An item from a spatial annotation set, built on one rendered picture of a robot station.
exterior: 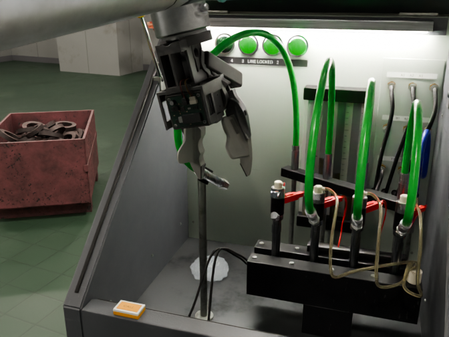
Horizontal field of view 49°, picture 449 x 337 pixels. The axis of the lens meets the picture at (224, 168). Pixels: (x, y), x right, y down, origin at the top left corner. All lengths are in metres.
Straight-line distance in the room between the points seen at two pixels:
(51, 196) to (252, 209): 2.40
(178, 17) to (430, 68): 0.70
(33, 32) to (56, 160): 3.14
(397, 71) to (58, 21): 0.94
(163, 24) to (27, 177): 2.96
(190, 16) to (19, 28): 0.34
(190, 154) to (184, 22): 0.19
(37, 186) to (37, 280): 0.83
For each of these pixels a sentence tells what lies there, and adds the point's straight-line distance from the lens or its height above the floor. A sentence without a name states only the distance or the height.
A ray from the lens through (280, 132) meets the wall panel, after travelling 1.26.
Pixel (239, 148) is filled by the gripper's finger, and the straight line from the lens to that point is 0.69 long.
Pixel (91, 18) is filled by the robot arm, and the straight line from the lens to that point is 0.39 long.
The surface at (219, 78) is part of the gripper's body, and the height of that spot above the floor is 1.39.
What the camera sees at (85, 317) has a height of 0.94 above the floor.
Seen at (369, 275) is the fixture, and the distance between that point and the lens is 1.03.
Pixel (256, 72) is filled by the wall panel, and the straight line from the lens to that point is 1.24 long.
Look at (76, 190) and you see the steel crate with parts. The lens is 3.56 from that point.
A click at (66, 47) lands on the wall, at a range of 10.30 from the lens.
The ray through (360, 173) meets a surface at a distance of 0.81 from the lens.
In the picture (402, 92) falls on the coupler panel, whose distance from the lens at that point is 1.21.
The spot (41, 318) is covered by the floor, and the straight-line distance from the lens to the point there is 2.67.
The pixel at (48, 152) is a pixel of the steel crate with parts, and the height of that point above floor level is 0.49.
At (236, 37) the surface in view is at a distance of 0.95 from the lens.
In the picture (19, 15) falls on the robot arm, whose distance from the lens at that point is 0.34.
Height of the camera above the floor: 1.50
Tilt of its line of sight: 20 degrees down
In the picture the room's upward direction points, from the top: straight up
